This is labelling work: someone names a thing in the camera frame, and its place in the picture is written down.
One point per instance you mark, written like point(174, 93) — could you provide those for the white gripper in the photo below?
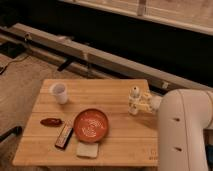
point(150, 103)

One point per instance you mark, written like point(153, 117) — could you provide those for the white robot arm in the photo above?
point(182, 116)

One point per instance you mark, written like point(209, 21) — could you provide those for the orange round plate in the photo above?
point(91, 125)

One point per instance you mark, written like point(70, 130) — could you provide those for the wooden table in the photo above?
point(94, 105)

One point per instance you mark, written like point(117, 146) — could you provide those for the white sponge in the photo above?
point(89, 150)

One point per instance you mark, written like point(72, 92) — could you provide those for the white paper cup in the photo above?
point(59, 91)

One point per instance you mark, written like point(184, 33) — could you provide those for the dark red chili pepper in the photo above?
point(51, 122)

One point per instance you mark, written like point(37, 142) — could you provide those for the black device on floor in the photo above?
point(11, 49)

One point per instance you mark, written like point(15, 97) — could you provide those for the grey metal rail beam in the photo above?
point(106, 60)

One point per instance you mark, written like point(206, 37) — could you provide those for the black handle at left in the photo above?
point(17, 130)

